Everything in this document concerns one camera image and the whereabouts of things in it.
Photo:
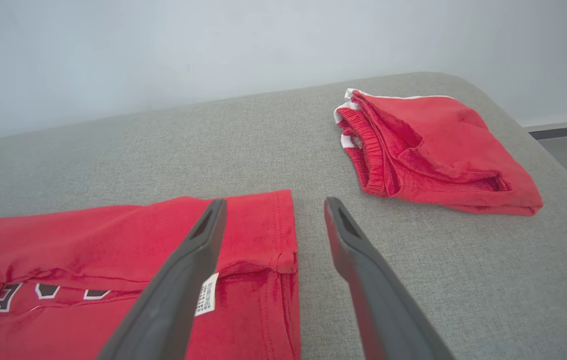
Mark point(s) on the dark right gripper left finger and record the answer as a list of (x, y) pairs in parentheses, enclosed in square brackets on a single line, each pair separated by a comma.
[(173, 295)]

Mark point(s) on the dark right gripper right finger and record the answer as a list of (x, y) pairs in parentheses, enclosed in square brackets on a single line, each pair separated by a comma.
[(378, 300)]

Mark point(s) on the red jersey with white stripes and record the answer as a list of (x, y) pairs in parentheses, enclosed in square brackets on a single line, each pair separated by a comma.
[(63, 240)]

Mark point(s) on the red shorts with white trim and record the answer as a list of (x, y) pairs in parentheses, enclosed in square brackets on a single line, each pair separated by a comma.
[(438, 140)]

